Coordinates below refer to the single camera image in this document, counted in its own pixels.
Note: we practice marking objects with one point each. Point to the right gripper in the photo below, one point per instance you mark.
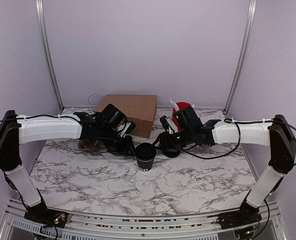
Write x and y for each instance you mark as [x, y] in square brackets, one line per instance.
[165, 142]

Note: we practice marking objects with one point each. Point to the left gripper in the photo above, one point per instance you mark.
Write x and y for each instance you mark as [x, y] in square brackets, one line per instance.
[125, 149]

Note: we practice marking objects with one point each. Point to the black paper coffee cup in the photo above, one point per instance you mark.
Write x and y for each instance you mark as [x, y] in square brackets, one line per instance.
[145, 165]

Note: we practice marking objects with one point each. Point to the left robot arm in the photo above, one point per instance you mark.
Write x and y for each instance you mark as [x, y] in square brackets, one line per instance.
[109, 127]

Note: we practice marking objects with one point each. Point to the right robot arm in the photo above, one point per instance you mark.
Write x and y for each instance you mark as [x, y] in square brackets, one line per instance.
[275, 133]

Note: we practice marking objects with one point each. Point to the white stirrer left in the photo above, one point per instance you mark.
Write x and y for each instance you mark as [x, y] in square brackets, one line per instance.
[174, 104]

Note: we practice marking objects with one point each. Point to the stacked black paper cup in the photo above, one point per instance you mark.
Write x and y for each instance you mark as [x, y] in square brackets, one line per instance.
[208, 144]

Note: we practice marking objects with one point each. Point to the red cylindrical holder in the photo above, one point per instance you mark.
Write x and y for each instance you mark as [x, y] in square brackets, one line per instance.
[175, 118]

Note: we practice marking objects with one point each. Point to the brown paper bag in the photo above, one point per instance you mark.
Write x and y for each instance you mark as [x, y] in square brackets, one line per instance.
[141, 109]

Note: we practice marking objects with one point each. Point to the cardboard cup carrier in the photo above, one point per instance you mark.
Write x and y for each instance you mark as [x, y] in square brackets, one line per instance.
[86, 145]

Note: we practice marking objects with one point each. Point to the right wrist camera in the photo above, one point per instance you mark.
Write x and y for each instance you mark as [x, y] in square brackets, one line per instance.
[165, 124]

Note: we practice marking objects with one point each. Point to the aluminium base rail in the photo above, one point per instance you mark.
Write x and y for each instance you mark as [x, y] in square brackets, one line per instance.
[87, 226]

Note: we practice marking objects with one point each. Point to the right aluminium frame post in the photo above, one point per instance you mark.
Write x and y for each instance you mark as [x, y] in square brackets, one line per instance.
[242, 56]

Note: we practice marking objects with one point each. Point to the aluminium frame post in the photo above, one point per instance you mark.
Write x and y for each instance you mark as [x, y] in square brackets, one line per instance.
[47, 53]
[242, 56]

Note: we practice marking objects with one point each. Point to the left aluminium frame post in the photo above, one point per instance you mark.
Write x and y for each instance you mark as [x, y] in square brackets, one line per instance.
[47, 53]

